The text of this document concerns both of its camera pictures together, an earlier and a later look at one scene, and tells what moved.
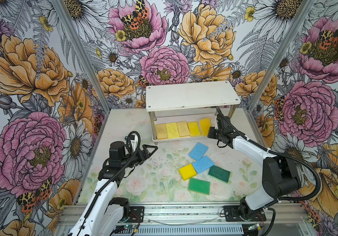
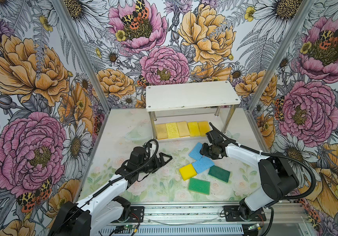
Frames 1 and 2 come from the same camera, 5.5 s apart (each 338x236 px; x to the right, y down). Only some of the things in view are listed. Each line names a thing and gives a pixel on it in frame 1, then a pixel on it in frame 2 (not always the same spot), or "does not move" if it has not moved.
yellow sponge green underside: (193, 129) does not move
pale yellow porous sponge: (172, 130) does not move
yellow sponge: (205, 124) does not move
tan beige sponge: (161, 131) does not move
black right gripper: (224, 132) to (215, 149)
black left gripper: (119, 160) to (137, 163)
